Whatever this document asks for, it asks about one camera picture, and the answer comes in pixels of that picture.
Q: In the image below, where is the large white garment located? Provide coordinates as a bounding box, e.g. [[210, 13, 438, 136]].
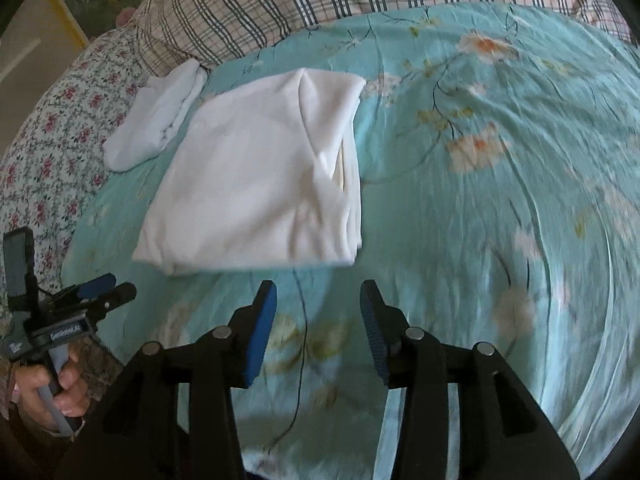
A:
[[132, 66, 367, 277]]

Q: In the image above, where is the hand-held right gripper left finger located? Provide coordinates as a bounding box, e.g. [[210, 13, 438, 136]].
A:
[[54, 280, 278, 480]]

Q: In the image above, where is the thin black cable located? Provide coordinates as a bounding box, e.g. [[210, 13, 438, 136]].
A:
[[264, 267, 309, 454]]

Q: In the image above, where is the teal floral bed sheet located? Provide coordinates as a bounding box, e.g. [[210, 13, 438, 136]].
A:
[[60, 1, 640, 480]]

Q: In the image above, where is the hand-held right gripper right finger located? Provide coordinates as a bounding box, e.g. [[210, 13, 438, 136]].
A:
[[360, 279, 581, 480]]

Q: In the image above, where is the person's left hand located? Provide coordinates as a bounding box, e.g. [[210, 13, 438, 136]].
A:
[[10, 346, 94, 432]]

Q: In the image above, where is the red flower print quilt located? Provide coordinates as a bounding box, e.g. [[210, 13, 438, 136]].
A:
[[0, 29, 151, 311]]

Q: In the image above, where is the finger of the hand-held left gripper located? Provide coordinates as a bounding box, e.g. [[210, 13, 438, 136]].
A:
[[90, 282, 138, 321], [75, 273, 117, 302]]

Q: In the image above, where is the small folded white cloth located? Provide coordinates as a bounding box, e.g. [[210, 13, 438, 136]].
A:
[[102, 58, 209, 172]]

